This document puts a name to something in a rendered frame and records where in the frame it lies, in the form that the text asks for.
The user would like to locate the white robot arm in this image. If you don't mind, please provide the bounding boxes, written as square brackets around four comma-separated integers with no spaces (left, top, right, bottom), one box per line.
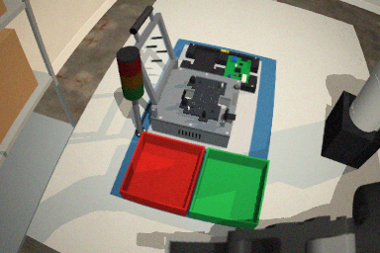
[349,59,380,132]

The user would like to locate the green bin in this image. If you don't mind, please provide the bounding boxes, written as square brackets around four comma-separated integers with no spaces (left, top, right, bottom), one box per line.
[189,147,270,229]

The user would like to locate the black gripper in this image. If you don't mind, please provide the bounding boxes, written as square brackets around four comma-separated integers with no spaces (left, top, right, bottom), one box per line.
[164,182,380,253]

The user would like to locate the red bin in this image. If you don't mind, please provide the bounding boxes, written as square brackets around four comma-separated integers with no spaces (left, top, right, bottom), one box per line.
[120,131,205,216]

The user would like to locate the green circuit board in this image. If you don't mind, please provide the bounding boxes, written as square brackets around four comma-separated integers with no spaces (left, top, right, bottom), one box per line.
[224,55,251,84]

